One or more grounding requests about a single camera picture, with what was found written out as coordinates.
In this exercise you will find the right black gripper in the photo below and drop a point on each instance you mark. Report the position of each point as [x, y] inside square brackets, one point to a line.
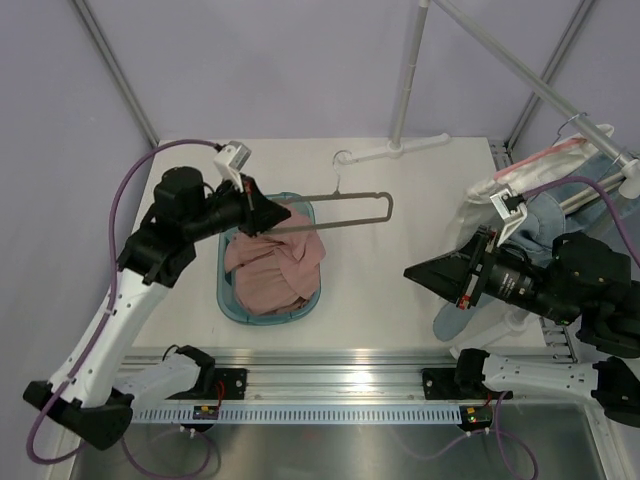
[451, 273]

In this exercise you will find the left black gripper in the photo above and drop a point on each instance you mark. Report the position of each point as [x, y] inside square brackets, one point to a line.
[256, 213]

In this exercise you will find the pink skirt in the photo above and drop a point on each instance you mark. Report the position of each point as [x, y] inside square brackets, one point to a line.
[275, 274]

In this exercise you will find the white pleated skirt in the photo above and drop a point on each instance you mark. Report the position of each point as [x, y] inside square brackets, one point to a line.
[531, 226]

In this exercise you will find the grey clothes hanger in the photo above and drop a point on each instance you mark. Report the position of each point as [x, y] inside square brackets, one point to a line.
[343, 209]

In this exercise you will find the pink clothes hanger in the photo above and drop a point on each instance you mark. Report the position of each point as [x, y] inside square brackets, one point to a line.
[558, 146]

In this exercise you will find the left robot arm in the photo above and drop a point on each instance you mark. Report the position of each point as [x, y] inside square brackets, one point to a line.
[84, 395]

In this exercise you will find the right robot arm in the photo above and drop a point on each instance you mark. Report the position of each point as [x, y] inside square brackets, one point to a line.
[585, 281]

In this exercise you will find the white wooden hanger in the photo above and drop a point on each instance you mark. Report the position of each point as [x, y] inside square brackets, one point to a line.
[589, 195]

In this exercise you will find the teal plastic basket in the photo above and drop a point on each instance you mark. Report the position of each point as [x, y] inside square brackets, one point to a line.
[230, 306]

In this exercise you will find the blue denim jacket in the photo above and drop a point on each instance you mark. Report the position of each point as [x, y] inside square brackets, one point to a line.
[545, 218]

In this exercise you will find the white clothes rack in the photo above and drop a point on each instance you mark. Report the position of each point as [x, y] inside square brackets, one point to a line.
[357, 52]

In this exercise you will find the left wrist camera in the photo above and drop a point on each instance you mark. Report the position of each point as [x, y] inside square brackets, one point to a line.
[230, 160]

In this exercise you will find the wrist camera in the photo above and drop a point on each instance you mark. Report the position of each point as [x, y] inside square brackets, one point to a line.
[512, 210]
[230, 160]

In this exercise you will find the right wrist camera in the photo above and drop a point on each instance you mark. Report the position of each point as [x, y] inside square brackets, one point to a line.
[512, 210]

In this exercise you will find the aluminium mounting rail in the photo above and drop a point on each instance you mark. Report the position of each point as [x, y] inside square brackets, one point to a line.
[343, 376]

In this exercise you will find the white slotted cable duct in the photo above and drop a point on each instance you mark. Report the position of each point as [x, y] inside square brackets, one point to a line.
[301, 414]

